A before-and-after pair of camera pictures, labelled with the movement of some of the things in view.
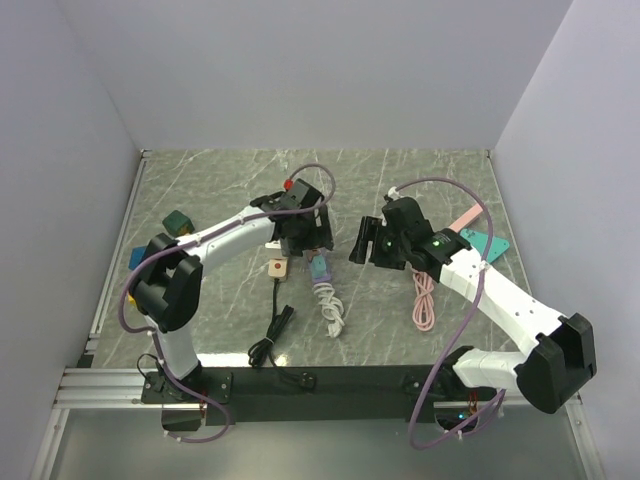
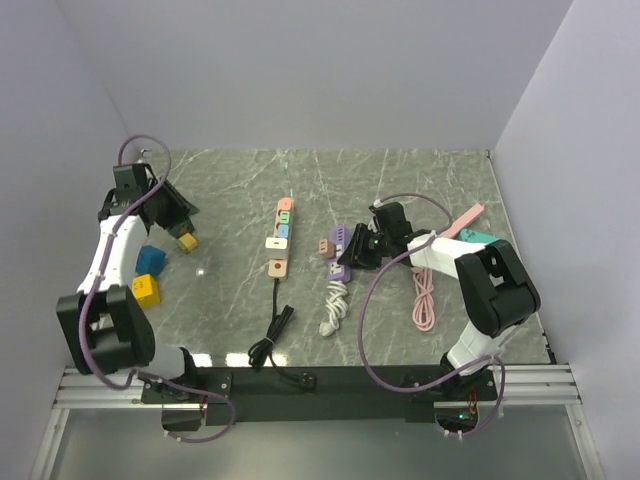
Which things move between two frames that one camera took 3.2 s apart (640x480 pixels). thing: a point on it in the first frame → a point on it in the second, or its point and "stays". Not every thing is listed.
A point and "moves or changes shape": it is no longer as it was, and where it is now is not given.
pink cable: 423,315 stays
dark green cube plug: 177,223 stays
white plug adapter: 274,245 stays
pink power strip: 472,214 stays
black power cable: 258,353 stays
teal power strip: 498,246 stays
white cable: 332,307 moves or changes shape
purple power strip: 324,279 → 341,236
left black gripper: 320,238 → 181,208
